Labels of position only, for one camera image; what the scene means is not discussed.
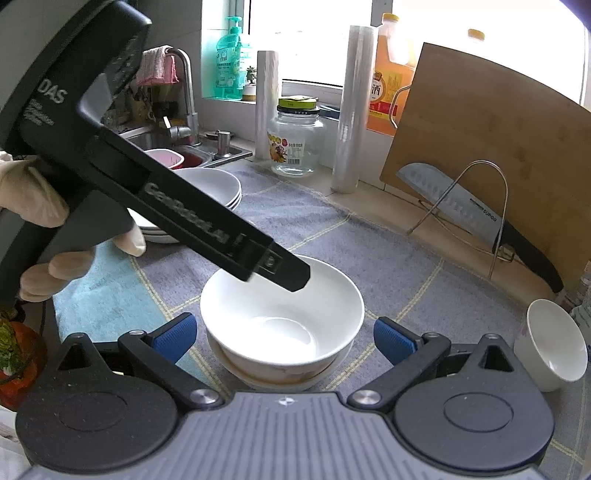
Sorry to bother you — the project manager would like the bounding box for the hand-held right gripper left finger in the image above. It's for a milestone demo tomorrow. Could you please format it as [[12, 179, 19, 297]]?
[[56, 312, 221, 412]]

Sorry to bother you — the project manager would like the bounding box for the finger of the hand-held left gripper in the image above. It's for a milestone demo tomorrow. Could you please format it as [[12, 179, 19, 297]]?
[[252, 244, 310, 292]]

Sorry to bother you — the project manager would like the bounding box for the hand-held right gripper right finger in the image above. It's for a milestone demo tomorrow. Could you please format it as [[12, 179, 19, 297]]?
[[348, 316, 525, 409]]

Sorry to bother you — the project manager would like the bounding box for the white bowl with pink flowers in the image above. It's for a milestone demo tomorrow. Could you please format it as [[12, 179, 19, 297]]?
[[513, 298, 588, 393], [206, 323, 355, 391], [199, 254, 366, 370]]

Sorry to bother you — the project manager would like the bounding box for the person's left hand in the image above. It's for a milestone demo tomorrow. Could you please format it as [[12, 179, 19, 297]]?
[[0, 150, 147, 303]]

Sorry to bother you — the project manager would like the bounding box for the grey and blue plaid cloth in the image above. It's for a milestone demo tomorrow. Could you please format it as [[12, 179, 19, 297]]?
[[53, 161, 591, 480]]

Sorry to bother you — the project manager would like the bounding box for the pink dish cloth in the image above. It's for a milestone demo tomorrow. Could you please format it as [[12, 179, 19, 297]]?
[[135, 46, 180, 88]]

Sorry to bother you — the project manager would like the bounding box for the steel faucet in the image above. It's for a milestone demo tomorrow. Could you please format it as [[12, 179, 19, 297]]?
[[157, 46, 200, 147]]

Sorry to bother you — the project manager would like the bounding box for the red and white basin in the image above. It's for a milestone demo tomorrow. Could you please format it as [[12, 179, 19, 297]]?
[[144, 148, 184, 171]]

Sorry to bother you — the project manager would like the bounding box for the steel sink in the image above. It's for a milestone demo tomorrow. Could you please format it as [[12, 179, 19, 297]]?
[[111, 122, 254, 172]]

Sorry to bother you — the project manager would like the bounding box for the empty glass jar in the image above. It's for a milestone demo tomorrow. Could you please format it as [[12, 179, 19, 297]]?
[[267, 95, 326, 179]]

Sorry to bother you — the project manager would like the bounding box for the steel soap dispenser pump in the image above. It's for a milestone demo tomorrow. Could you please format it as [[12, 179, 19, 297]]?
[[204, 130, 235, 160]]

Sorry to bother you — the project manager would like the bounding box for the large kitchen knife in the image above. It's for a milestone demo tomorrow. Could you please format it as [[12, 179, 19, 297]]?
[[396, 162, 565, 294]]

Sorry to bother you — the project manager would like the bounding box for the green dish soap bottle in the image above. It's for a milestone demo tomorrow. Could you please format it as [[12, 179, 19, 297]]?
[[214, 16, 246, 101]]

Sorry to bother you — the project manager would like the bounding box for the orange printed bag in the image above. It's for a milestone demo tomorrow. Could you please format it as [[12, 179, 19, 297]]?
[[0, 309, 48, 412]]

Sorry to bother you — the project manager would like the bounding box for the short plastic wrap roll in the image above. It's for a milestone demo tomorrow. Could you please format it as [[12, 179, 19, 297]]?
[[255, 50, 281, 162]]

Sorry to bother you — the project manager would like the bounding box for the tall plastic wrap roll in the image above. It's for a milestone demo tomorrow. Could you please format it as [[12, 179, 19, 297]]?
[[329, 25, 376, 194]]

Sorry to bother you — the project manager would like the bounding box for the small green figurine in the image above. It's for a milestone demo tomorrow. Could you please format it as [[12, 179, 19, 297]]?
[[242, 65, 260, 101]]

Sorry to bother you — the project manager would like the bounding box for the large orange liquid bottle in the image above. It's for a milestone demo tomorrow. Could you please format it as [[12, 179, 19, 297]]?
[[366, 13, 417, 137]]

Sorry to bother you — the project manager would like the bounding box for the bamboo cutting board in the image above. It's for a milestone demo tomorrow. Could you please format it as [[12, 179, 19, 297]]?
[[379, 42, 591, 292]]

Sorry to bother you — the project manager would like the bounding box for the steel wire rack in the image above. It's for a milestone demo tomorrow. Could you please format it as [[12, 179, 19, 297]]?
[[406, 160, 517, 282]]

